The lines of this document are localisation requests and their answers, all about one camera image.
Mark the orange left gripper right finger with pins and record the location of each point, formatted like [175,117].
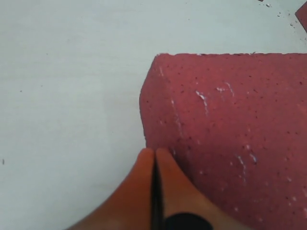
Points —
[184,206]

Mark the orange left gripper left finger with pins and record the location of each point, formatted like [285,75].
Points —
[129,206]

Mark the red brick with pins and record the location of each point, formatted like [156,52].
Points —
[301,15]
[237,126]

